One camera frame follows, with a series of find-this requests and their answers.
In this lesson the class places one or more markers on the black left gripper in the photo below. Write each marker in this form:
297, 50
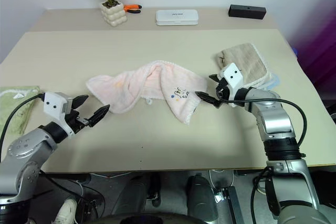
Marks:
74, 123

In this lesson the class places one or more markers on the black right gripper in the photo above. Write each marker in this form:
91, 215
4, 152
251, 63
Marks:
223, 90

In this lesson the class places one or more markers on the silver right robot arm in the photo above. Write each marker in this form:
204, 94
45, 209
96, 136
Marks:
274, 119

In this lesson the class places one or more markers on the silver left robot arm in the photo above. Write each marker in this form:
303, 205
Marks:
25, 148

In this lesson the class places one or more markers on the beige folded towel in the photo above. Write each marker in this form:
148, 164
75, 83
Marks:
244, 57

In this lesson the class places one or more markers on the pink embroidered towel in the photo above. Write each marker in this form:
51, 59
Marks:
136, 87

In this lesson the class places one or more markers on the green towel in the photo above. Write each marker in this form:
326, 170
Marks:
15, 113

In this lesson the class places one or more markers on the white flat rectangular case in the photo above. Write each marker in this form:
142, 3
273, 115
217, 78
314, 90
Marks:
177, 17

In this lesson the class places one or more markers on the black rectangular box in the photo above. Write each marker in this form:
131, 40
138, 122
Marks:
246, 11

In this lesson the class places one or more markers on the white bubble plant pot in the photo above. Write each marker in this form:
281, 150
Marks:
114, 14

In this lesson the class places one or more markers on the dark rounded shape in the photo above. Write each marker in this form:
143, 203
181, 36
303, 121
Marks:
200, 195
131, 195

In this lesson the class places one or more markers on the white sneaker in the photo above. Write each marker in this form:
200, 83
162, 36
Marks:
65, 211

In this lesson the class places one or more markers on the black metal bar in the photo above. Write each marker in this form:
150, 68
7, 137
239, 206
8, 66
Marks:
233, 205

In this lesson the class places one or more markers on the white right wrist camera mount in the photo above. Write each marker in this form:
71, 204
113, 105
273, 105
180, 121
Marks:
232, 74

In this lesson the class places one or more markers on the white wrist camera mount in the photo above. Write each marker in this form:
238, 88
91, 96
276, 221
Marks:
53, 104
232, 74

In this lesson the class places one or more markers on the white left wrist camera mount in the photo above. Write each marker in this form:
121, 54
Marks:
53, 104

